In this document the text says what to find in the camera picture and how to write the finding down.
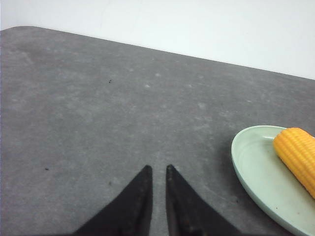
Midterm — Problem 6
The yellow corn cob piece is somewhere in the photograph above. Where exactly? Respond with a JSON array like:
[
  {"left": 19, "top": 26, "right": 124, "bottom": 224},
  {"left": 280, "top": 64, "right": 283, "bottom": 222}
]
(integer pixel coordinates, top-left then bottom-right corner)
[{"left": 273, "top": 127, "right": 315, "bottom": 197}]

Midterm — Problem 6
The light green plate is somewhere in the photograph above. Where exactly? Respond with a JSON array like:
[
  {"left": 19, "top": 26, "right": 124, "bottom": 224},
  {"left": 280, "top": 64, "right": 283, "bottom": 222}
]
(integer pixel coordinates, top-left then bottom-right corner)
[{"left": 231, "top": 125, "right": 315, "bottom": 236}]

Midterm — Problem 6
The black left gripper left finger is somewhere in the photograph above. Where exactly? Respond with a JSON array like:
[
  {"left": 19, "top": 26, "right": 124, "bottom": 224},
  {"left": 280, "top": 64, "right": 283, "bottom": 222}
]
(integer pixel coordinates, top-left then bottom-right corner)
[{"left": 74, "top": 165, "right": 153, "bottom": 236}]

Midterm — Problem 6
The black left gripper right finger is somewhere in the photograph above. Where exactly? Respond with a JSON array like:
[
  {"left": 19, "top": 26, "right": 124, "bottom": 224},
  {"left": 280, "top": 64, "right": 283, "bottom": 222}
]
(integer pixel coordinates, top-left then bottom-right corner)
[{"left": 165, "top": 165, "right": 241, "bottom": 236}]

